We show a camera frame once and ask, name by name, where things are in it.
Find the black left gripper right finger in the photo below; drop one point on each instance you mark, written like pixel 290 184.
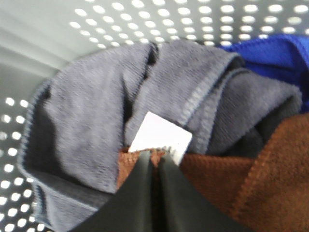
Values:
pixel 185 209

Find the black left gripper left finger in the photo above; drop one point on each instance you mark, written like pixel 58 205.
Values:
pixel 130 208

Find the brown towel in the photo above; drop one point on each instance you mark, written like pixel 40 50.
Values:
pixel 269 193

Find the white towel label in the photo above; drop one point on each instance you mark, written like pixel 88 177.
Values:
pixel 156 132

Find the blue towel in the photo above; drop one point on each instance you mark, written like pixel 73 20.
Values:
pixel 283 57

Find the grey perforated laundry basket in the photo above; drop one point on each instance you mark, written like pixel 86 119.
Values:
pixel 39 37

